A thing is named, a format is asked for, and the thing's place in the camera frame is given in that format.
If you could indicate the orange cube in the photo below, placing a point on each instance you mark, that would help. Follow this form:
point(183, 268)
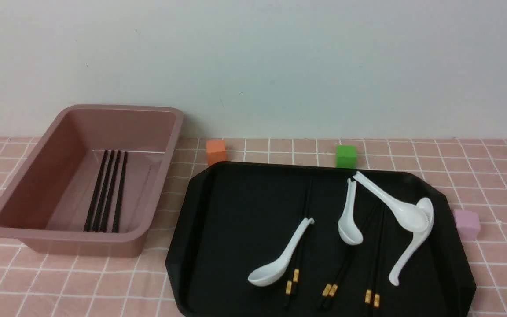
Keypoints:
point(215, 151)

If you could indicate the black plastic tray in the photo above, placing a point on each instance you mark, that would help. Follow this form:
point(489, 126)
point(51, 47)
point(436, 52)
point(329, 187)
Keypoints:
point(238, 216)

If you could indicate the green cube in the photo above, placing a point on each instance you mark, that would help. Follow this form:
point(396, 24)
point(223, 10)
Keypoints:
point(346, 157)

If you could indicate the white ceramic spoon middle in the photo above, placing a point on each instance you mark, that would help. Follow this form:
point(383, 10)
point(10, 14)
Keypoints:
point(347, 228)

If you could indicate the white ceramic spoon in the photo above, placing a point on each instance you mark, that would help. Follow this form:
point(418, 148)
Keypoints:
point(417, 240)
point(347, 228)
point(413, 217)
point(269, 273)

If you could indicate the white ceramic spoon left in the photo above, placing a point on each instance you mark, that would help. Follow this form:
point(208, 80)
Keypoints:
point(269, 273)

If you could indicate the black chopstick in bin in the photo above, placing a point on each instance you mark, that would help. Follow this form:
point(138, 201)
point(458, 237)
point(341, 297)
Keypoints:
point(89, 218)
point(106, 210)
point(118, 203)
point(103, 191)

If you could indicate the white ceramic spoon upper right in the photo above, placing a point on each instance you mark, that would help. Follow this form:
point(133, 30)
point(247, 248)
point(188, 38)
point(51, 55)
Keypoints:
point(413, 217)

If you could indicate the white ceramic spoon lower right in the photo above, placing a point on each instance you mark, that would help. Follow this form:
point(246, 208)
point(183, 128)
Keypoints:
point(417, 240)

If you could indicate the pink plastic bin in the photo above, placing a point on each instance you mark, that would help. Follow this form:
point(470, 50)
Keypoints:
point(45, 205)

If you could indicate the pink cube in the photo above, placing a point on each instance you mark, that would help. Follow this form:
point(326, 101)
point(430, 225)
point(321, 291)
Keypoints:
point(467, 223)

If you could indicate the pink checkered tablecloth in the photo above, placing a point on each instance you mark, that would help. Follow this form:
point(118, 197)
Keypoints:
point(471, 172)

